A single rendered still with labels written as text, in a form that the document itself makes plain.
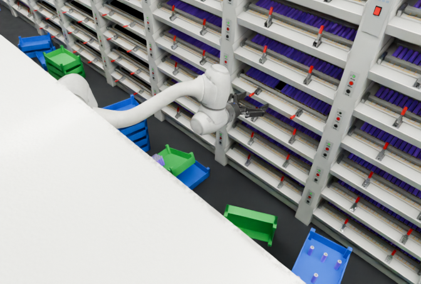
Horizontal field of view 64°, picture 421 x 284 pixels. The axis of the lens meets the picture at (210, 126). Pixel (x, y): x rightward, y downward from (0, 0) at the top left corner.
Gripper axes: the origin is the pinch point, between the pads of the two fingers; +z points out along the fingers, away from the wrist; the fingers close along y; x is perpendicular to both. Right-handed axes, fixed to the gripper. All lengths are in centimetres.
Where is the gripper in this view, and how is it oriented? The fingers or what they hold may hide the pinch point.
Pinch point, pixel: (255, 100)
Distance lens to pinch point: 166.1
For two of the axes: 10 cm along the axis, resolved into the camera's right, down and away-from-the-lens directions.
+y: 7.2, 4.7, -5.0
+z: 6.7, -3.0, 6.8
